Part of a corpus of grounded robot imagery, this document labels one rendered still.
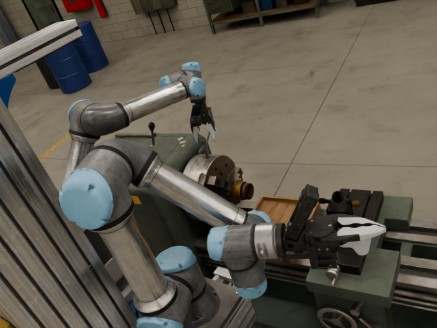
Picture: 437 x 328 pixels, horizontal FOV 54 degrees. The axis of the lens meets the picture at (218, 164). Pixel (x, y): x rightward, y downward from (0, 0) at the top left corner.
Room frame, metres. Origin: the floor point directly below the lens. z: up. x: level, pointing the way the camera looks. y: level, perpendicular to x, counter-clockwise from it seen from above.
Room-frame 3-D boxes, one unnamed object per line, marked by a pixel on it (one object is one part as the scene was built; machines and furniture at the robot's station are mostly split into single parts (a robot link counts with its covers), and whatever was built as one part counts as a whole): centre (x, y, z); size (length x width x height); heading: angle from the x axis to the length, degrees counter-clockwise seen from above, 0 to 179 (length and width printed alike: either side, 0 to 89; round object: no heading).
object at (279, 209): (1.48, -0.16, 0.89); 0.36 x 0.30 x 0.04; 141
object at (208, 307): (0.94, 0.21, 1.21); 0.15 x 0.15 x 0.10
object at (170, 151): (1.89, 0.39, 1.06); 0.59 x 0.48 x 0.39; 51
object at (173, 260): (0.93, 0.22, 1.33); 0.13 x 0.12 x 0.14; 157
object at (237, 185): (1.57, -0.06, 1.08); 0.09 x 0.09 x 0.09; 51
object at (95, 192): (0.81, 0.27, 1.54); 0.15 x 0.12 x 0.55; 157
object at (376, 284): (1.21, -0.44, 0.90); 0.53 x 0.30 x 0.06; 141
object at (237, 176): (1.68, -0.05, 1.09); 0.12 x 0.11 x 0.05; 141
